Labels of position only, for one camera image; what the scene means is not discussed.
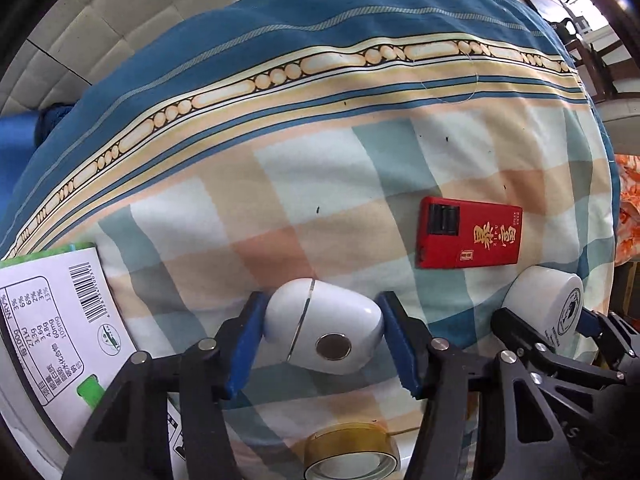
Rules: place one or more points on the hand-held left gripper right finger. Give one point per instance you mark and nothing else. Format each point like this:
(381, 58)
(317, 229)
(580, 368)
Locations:
(401, 347)

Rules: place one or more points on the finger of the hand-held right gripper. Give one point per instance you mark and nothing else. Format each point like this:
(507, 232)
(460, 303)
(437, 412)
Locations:
(591, 325)
(510, 322)

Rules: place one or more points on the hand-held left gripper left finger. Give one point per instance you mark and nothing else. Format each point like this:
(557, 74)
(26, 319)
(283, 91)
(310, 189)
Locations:
(244, 347)

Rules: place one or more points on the white cup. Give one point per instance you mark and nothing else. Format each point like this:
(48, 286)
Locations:
(537, 292)

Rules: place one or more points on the white earbuds case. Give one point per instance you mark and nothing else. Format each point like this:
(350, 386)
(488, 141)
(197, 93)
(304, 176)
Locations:
(345, 317)

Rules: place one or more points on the red flat box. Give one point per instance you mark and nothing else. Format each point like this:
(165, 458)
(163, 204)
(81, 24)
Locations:
(480, 237)

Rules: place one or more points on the yellow tape roll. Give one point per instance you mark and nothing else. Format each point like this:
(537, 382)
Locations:
(322, 447)

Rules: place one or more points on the orange patterned cloth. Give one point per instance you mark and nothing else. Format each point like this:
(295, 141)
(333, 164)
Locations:
(628, 200)

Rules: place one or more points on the blue plaid blanket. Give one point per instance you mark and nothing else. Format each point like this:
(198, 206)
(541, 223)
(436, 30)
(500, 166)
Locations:
(300, 160)

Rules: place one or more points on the white printed carton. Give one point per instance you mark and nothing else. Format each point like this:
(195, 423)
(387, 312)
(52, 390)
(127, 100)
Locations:
(50, 310)

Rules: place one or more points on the dark furniture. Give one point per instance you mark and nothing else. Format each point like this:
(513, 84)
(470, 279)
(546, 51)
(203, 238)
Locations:
(590, 35)

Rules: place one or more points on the dark blue knit cloth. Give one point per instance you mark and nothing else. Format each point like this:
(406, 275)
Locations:
(55, 114)

